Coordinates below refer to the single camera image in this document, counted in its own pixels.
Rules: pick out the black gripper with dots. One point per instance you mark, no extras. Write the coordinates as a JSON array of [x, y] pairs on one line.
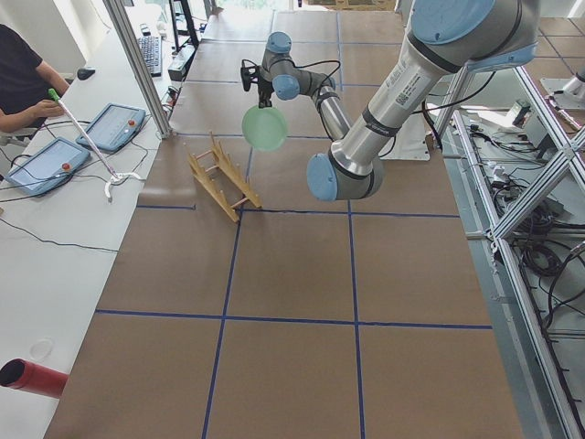
[[264, 88]]

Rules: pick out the light green plate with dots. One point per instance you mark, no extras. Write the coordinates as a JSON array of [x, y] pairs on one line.
[[265, 129]]

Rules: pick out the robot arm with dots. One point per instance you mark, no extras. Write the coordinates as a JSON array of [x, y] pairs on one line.
[[441, 38]]

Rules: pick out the wooden dish rack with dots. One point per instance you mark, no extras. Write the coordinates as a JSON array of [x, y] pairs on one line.
[[212, 169]]

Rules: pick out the black keyboard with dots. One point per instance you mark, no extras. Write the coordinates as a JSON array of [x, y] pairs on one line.
[[151, 50]]

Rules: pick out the far blue teach pendant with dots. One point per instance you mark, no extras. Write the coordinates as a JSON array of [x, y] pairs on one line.
[[115, 126]]

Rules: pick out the blue teach pendant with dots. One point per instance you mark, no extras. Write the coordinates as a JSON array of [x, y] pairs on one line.
[[115, 126], [49, 167]]

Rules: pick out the white reacher grabber stick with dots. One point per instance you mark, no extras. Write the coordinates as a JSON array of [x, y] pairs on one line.
[[116, 178]]

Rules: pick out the black computer mouse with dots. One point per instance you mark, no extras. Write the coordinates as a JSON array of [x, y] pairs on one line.
[[85, 73]]

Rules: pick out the brown paper table cover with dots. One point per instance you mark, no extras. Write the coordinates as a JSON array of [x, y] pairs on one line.
[[304, 319]]

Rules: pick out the near blue teach pendant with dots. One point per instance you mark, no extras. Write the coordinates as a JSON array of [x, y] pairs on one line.
[[49, 167]]

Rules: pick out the seated person black shirt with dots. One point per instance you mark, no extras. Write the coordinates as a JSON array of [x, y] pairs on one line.
[[25, 81]]

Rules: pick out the red cylinder tube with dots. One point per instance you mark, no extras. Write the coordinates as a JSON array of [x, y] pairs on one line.
[[23, 375]]

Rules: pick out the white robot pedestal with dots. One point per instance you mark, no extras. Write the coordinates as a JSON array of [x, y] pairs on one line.
[[409, 143]]

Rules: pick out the aluminium frame post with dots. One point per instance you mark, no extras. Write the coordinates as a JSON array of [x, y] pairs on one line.
[[124, 30]]

